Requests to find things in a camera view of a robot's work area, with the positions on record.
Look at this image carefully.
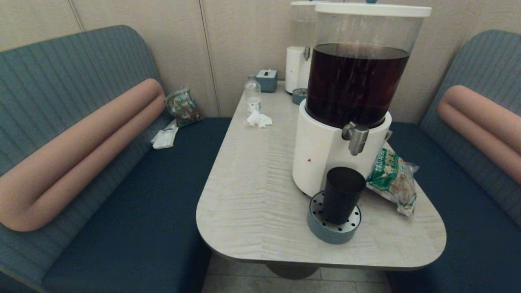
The black plastic cup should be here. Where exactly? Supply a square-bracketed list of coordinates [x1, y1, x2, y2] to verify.
[322, 167, 367, 225]

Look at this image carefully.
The crumpled white tissue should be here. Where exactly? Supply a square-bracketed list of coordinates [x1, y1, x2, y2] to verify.
[247, 111, 272, 129]

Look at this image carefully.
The clear plastic bottle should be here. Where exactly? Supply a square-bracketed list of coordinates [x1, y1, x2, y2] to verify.
[245, 76, 262, 113]

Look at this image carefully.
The large dark tea dispenser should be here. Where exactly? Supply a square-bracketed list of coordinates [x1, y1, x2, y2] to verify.
[292, 2, 433, 200]

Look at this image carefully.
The blue-grey tissue box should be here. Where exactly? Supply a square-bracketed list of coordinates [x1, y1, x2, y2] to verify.
[256, 69, 278, 93]

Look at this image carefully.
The clear empty beverage dispenser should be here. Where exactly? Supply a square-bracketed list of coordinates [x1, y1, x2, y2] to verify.
[285, 1, 324, 94]

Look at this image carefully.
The transparent snack bag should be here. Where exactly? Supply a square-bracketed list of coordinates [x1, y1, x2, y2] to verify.
[164, 88, 204, 128]

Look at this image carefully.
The white folded napkin pack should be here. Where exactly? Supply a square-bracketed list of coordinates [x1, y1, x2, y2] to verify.
[151, 119, 180, 150]

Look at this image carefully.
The large round perforated drip tray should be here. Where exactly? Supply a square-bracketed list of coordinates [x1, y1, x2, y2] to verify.
[306, 191, 362, 245]

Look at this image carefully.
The green printed snack bag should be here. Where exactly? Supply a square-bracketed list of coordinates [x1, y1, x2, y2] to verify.
[365, 140, 420, 217]

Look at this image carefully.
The pink bolster back cushion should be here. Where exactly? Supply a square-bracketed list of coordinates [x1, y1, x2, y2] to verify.
[0, 78, 166, 232]
[438, 85, 521, 186]

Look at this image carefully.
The blue-grey upholstered booth bench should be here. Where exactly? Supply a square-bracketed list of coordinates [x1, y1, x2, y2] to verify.
[385, 29, 521, 293]
[0, 24, 232, 293]

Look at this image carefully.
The dark round table pedestal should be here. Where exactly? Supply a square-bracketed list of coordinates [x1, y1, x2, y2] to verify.
[265, 262, 321, 280]

